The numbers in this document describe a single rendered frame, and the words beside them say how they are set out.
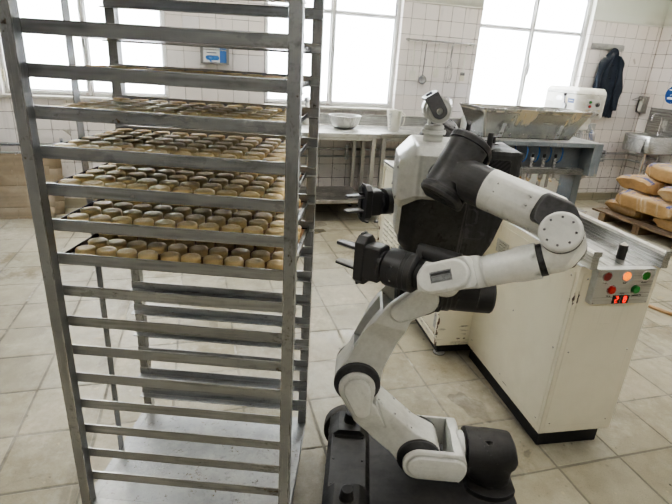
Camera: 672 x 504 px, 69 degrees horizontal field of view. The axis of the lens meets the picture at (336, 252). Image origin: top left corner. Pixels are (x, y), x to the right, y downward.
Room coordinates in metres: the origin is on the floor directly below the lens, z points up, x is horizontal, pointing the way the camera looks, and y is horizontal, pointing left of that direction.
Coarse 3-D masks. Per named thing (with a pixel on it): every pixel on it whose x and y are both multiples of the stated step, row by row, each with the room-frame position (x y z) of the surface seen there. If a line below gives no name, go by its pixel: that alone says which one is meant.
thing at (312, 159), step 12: (324, 0) 1.55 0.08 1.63; (312, 24) 1.53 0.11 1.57; (312, 36) 1.53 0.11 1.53; (312, 60) 1.53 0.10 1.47; (312, 72) 1.53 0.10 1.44; (312, 96) 1.53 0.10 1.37; (312, 120) 1.53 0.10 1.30; (312, 132) 1.53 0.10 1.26; (312, 156) 1.53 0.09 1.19; (312, 180) 1.53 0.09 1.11; (312, 192) 1.53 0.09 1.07; (312, 216) 1.53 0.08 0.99; (312, 240) 1.53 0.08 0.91; (312, 264) 1.54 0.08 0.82; (300, 372) 1.53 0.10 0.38; (300, 396) 1.53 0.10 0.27; (300, 420) 1.53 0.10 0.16
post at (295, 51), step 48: (288, 48) 1.08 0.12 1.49; (288, 96) 1.08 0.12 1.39; (288, 144) 1.08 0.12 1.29; (288, 192) 1.08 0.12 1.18; (288, 240) 1.08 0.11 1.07; (288, 288) 1.08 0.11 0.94; (288, 336) 1.08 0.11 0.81; (288, 384) 1.08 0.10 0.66; (288, 432) 1.08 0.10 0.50; (288, 480) 1.08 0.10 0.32
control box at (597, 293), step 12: (600, 276) 1.60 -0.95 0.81; (612, 276) 1.61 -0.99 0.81; (636, 276) 1.63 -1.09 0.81; (588, 288) 1.63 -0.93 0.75; (600, 288) 1.61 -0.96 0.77; (624, 288) 1.63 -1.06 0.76; (648, 288) 1.65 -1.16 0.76; (588, 300) 1.61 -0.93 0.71; (600, 300) 1.61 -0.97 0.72; (612, 300) 1.62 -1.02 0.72; (624, 300) 1.63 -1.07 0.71; (636, 300) 1.64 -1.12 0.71
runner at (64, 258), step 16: (64, 256) 1.13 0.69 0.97; (80, 256) 1.13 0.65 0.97; (96, 256) 1.13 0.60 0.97; (176, 272) 1.12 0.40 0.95; (192, 272) 1.12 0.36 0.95; (208, 272) 1.12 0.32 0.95; (224, 272) 1.12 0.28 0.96; (240, 272) 1.11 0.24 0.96; (256, 272) 1.11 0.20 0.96; (272, 272) 1.11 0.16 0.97
